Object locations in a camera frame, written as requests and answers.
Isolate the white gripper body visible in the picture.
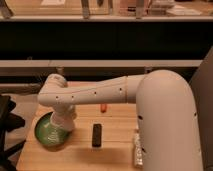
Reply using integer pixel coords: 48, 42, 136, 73
50, 106, 77, 132

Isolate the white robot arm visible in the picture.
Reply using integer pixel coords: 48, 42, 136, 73
38, 70, 204, 171

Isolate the black rectangular remote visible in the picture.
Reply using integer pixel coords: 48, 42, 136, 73
92, 124, 102, 147

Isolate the small orange object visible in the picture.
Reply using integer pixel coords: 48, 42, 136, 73
100, 104, 107, 113

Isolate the black office chair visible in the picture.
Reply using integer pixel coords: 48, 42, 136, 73
0, 95, 25, 171

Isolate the clear plastic water bottle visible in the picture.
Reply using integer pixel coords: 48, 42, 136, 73
134, 133, 143, 168

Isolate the grey metal shelf rail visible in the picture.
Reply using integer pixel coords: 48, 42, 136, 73
0, 60, 202, 76

